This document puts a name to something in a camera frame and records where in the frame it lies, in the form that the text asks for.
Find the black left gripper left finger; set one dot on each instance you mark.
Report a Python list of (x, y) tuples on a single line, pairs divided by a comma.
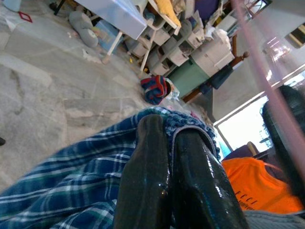
[(143, 171)]

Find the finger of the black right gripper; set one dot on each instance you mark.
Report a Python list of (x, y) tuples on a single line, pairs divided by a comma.
[(296, 109)]

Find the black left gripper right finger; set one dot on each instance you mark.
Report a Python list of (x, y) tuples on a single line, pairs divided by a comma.
[(202, 190)]

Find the pink plastic hanger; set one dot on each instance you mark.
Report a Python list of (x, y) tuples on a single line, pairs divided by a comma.
[(262, 78)]

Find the orange T-shirt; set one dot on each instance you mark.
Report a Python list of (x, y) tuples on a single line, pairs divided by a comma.
[(257, 186)]

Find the blue plaid shirt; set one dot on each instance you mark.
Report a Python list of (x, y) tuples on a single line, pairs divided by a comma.
[(71, 186)]

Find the printed plastic bag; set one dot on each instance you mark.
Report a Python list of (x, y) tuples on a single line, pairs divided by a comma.
[(175, 95)]

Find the red blue striped cloth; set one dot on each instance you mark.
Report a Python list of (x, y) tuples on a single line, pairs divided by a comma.
[(153, 89)]

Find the white boxy appliance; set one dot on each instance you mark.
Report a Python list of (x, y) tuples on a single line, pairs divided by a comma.
[(209, 55)]

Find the green cabinet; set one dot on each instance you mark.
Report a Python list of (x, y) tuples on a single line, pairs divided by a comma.
[(190, 77)]

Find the white cubby shelf unit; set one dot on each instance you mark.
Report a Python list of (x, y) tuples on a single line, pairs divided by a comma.
[(164, 35)]

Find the blue plastic storage box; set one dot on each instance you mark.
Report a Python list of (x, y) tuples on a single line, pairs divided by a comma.
[(107, 33)]

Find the grey plush toy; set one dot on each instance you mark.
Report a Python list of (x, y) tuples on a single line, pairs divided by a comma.
[(83, 27)]

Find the white table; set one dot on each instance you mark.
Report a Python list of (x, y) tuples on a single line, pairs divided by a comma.
[(114, 12)]

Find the yellow cloth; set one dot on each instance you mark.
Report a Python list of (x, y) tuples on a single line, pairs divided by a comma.
[(168, 10)]

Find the light blue container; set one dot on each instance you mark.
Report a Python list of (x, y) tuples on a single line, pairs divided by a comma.
[(10, 3)]

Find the brown wooden post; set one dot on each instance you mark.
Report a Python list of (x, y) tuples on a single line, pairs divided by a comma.
[(239, 59)]

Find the red diamond frame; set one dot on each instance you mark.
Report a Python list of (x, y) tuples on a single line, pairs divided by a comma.
[(30, 20)]

